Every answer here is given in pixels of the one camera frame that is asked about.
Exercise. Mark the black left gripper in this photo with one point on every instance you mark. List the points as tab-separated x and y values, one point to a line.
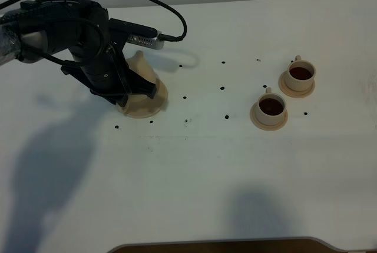
109	77

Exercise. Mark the beige clay teapot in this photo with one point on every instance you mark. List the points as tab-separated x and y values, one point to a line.
140	65

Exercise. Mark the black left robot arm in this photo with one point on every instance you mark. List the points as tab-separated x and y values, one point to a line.
79	36

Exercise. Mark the beige teapot saucer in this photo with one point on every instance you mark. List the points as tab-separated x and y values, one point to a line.
141	106

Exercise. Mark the beige near cup saucer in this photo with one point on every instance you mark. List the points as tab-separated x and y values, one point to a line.
266	127

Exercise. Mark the beige cup saucer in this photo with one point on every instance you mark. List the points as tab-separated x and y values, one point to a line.
291	93
266	127

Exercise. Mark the beige near teacup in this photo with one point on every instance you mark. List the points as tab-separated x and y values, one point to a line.
270	109

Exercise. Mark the beige teacup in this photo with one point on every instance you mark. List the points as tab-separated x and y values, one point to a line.
270	109
300	75

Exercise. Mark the beige far cup saucer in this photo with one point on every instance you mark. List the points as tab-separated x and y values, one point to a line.
291	93

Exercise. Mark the beige far teacup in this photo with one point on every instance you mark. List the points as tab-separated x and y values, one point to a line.
300	75

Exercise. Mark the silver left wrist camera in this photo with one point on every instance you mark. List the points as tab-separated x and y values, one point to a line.
138	35

